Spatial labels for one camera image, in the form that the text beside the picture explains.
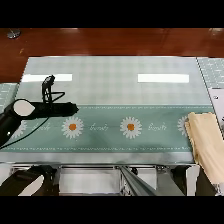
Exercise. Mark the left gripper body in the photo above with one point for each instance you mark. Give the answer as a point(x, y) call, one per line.
point(66, 108)

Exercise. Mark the cream garment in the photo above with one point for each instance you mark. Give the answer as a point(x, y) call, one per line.
point(206, 146)

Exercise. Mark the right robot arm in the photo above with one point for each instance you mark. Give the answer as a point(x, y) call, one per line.
point(191, 180)

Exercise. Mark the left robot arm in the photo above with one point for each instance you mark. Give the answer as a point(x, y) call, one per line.
point(20, 111)

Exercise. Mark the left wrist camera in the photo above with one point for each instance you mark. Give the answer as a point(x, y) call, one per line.
point(47, 88)

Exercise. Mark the silver frame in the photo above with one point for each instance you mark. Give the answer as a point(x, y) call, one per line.
point(133, 180)

